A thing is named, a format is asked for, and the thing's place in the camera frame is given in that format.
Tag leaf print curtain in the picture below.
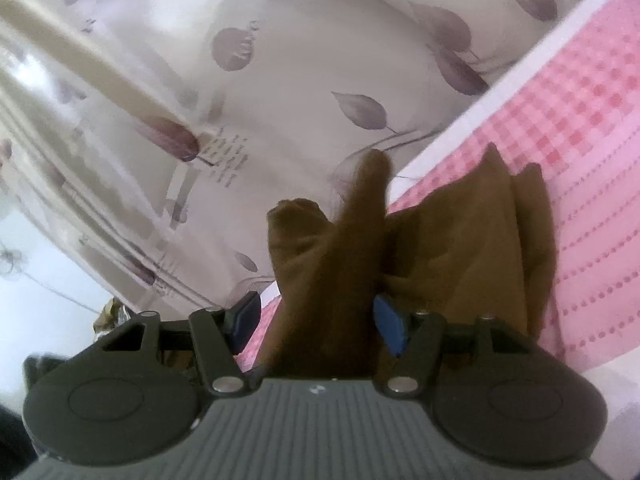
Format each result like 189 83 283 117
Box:
0 0 601 322

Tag thin grey wire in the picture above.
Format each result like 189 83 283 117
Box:
0 245 98 313

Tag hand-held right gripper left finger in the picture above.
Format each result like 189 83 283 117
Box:
99 291 262 398

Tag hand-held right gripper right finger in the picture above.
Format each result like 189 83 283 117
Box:
374 294 538 399

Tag crinkled shiny wrapper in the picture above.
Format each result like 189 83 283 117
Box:
91 297 132 337

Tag pink checked bed sheet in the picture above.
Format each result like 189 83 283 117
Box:
232 0 640 378

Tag brown garment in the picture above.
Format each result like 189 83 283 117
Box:
256 142 560 380

